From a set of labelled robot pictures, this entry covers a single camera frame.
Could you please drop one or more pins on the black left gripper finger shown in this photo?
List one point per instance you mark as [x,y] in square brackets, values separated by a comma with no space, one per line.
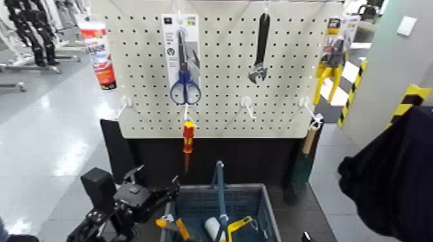
[167,194]
[131,177]

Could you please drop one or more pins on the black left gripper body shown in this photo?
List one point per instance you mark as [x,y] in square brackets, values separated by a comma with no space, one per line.
[138,202]

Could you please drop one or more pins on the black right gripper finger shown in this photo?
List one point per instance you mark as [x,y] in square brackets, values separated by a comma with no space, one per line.
[305,237]

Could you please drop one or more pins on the yellow paint brush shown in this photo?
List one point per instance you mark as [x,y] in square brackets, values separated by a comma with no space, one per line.
[182,229]

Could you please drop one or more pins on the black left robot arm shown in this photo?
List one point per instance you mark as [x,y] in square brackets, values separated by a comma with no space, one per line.
[98,226]

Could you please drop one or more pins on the blue plastic crate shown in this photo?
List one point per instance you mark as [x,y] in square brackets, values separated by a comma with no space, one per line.
[203,206]

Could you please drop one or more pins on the red and yellow screwdriver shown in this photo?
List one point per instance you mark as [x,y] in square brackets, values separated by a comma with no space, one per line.
[188,135]

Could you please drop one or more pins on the yellow framed hand tool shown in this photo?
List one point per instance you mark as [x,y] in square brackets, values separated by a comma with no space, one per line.
[236,224]

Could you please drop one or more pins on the white pegboard hook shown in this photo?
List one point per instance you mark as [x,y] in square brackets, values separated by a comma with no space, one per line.
[306,102]
[185,113]
[126,100]
[247,101]

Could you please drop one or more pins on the black display stand panel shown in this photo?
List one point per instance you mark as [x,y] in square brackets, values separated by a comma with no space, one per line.
[243,158]

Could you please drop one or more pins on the dark navy fabric mass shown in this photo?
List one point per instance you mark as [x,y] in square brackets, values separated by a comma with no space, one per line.
[399,175]

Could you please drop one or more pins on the red and white tube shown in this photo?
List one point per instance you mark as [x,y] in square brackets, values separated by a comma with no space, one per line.
[101,57]

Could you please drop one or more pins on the white perforated pegboard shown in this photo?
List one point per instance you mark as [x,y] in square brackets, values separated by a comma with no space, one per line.
[220,67]

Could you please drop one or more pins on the grey metal stand base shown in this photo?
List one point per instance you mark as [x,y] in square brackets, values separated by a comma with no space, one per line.
[34,68]

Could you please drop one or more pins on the long yellow black hazard strip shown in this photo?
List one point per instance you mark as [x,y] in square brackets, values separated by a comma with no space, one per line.
[352,91]

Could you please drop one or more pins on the short yellow black hazard strip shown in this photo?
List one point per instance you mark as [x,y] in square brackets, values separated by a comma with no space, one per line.
[411,98]

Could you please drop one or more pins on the black humanoid robot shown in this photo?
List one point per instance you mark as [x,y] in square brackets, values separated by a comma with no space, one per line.
[34,30]

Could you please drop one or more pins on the black adjustable wrench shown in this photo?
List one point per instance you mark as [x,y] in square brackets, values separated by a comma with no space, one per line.
[262,40]

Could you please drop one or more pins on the black chair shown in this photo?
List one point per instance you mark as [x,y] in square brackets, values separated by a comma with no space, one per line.
[368,10]

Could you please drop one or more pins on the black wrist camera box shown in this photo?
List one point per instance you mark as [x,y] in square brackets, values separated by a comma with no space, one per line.
[98,189]

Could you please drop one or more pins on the white wall switch plate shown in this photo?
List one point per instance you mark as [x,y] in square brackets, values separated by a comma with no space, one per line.
[406,25]

